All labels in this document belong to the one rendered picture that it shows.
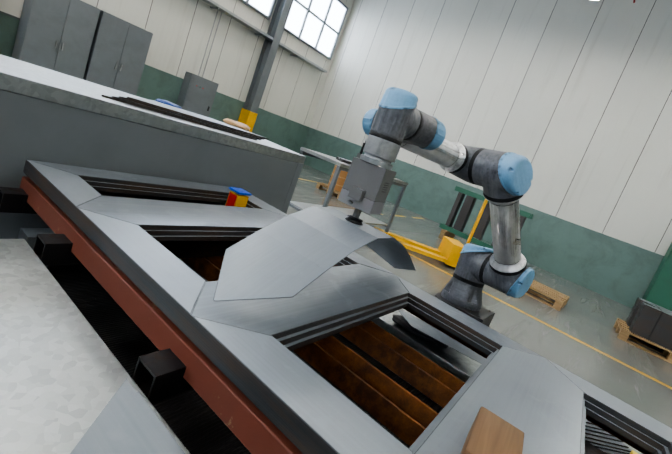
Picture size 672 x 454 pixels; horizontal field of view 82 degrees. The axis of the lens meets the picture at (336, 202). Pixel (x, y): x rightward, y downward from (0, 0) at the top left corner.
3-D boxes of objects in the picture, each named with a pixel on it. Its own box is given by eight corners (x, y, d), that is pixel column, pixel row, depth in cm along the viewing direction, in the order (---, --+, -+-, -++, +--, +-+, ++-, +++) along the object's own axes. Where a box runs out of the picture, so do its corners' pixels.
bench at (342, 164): (314, 237, 467) (342, 160, 452) (277, 215, 507) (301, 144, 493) (386, 239, 611) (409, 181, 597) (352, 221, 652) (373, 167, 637)
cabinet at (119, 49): (79, 109, 762) (104, 10, 734) (69, 103, 789) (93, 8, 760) (129, 122, 845) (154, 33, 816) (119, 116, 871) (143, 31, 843)
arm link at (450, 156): (466, 148, 132) (367, 96, 101) (494, 153, 124) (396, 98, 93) (454, 180, 133) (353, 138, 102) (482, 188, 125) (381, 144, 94)
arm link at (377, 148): (393, 142, 80) (360, 131, 83) (385, 163, 80) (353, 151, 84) (405, 148, 86) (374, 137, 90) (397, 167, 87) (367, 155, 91)
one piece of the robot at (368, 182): (351, 137, 82) (325, 208, 84) (388, 150, 78) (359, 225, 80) (369, 144, 90) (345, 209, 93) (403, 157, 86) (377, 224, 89)
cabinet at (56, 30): (12, 93, 676) (38, -20, 647) (4, 87, 702) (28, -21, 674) (76, 108, 758) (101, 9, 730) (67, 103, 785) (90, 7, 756)
